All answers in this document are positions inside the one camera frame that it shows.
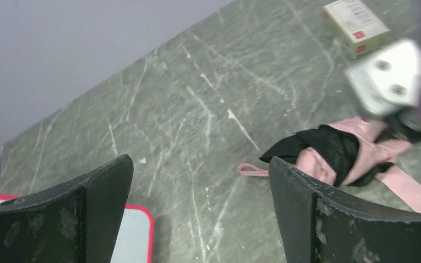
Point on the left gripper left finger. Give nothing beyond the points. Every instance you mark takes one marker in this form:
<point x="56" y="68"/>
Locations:
<point x="108" y="184"/>

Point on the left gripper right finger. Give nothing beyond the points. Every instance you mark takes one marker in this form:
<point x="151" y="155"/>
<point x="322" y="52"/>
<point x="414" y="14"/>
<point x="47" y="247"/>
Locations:
<point x="321" y="223"/>

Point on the pink and black umbrella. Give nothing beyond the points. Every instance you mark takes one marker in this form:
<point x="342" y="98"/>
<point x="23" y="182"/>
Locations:
<point x="348" y="153"/>

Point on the red framed whiteboard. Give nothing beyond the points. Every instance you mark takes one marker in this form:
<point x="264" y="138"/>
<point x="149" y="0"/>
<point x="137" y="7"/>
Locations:
<point x="134" y="236"/>

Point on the small white cardboard box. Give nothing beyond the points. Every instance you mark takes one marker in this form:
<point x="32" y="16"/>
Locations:
<point x="356" y="26"/>

